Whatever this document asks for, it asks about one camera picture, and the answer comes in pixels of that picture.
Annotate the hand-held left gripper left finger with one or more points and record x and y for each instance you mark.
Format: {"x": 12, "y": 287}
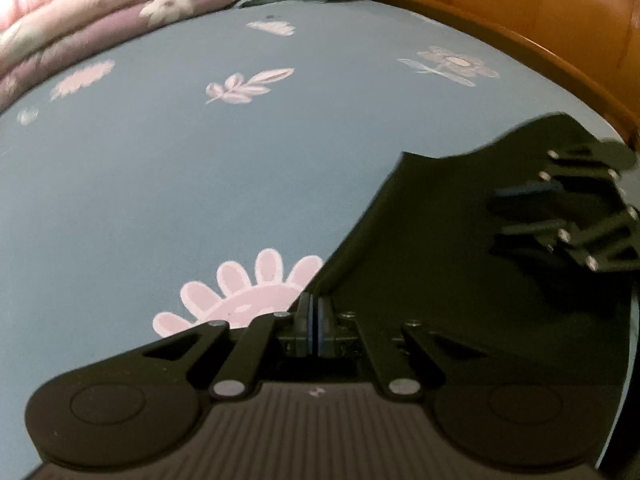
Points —
{"x": 306, "y": 322}

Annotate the wooden headboard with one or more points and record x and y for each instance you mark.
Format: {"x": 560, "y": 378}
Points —
{"x": 525, "y": 5}

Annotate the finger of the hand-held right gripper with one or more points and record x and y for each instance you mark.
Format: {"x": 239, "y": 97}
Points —
{"x": 575, "y": 242}
{"x": 522, "y": 192}

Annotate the pink purple floral quilt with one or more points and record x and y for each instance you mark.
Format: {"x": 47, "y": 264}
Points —
{"x": 100, "y": 15}

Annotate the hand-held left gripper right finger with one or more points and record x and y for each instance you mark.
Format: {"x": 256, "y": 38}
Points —
{"x": 322, "y": 327}

